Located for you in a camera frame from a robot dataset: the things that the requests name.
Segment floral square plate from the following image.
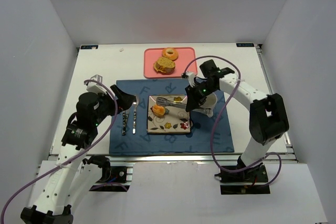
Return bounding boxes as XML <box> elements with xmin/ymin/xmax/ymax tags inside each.
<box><xmin>146</xmin><ymin>94</ymin><xmax>191</xmax><ymax>134</ymax></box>

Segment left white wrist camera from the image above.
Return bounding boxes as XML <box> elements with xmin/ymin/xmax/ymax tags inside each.
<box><xmin>84</xmin><ymin>74</ymin><xmax>108</xmax><ymax>94</ymax></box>

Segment small round bread roll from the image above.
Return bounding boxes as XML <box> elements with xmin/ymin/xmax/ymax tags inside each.
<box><xmin>151</xmin><ymin>104</ymin><xmax>169</xmax><ymax>118</ymax></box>

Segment pink serving tray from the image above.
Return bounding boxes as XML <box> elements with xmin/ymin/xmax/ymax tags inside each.
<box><xmin>143</xmin><ymin>47</ymin><xmax>196</xmax><ymax>79</ymax></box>

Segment white ceramic mug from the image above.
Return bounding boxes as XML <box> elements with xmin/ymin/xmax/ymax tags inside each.
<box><xmin>201</xmin><ymin>93</ymin><xmax>217</xmax><ymax>118</ymax></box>

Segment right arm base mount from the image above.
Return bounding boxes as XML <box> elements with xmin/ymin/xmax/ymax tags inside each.
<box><xmin>214</xmin><ymin>164</ymin><xmax>270</xmax><ymax>195</ymax></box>

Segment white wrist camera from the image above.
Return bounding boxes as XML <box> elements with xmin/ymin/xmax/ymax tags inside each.
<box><xmin>84</xmin><ymin>74</ymin><xmax>108</xmax><ymax>94</ymax></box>
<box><xmin>181</xmin><ymin>71</ymin><xmax>196</xmax><ymax>88</ymax></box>

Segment metal serving tongs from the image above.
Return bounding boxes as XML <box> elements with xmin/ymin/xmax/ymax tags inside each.
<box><xmin>156</xmin><ymin>97</ymin><xmax>213</xmax><ymax>118</ymax></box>

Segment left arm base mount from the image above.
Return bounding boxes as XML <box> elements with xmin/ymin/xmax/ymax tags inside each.
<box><xmin>80</xmin><ymin>155</ymin><xmax>130</xmax><ymax>192</ymax></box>

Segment aluminium frame rail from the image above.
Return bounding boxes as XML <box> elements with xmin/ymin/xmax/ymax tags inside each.
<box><xmin>47</xmin><ymin>153</ymin><xmax>297</xmax><ymax>162</ymax></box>

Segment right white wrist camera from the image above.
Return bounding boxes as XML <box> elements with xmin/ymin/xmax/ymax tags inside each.
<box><xmin>181</xmin><ymin>71</ymin><xmax>196</xmax><ymax>88</ymax></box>

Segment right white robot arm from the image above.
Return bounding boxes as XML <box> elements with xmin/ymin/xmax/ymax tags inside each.
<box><xmin>182</xmin><ymin>56</ymin><xmax>289</xmax><ymax>173</ymax></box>

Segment ring bagel bread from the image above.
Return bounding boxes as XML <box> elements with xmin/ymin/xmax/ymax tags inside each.
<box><xmin>162</xmin><ymin>47</ymin><xmax>179</xmax><ymax>61</ymax></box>

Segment blue letter placemat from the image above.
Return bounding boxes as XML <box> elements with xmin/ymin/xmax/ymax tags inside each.
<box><xmin>109</xmin><ymin>79</ymin><xmax>234</xmax><ymax>156</ymax></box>

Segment patterned handle fork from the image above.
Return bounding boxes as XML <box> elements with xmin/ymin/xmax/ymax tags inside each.
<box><xmin>121</xmin><ymin>110</ymin><xmax>129</xmax><ymax>136</ymax></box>

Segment patterned handle spoon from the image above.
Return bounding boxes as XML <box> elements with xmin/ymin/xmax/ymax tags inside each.
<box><xmin>132</xmin><ymin>94</ymin><xmax>140</xmax><ymax>134</ymax></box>

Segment sandwich bread loaf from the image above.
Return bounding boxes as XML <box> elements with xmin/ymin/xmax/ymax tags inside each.
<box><xmin>153</xmin><ymin>57</ymin><xmax>176</xmax><ymax>74</ymax></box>

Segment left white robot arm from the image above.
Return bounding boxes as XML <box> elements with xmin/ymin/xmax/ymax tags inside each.
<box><xmin>20</xmin><ymin>83</ymin><xmax>135</xmax><ymax>223</ymax></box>

